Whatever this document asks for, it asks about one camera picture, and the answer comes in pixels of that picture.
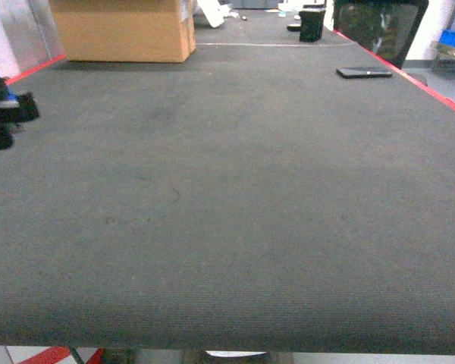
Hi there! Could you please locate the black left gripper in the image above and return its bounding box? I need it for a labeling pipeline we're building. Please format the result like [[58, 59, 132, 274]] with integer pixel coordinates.
[[0, 77, 40, 150]]

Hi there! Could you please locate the black smartphone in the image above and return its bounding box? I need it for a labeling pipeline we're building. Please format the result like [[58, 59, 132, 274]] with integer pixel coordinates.
[[336, 67, 393, 80]]

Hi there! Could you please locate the cardboard box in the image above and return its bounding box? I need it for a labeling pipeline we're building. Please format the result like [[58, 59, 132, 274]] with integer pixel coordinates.
[[49, 0, 196, 63]]

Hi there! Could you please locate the dark grey table mat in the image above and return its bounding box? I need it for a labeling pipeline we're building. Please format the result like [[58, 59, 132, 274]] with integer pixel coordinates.
[[0, 12, 455, 355]]

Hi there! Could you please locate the black box on table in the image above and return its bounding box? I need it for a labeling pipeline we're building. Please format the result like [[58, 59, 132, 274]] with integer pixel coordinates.
[[299, 8, 325, 42]]

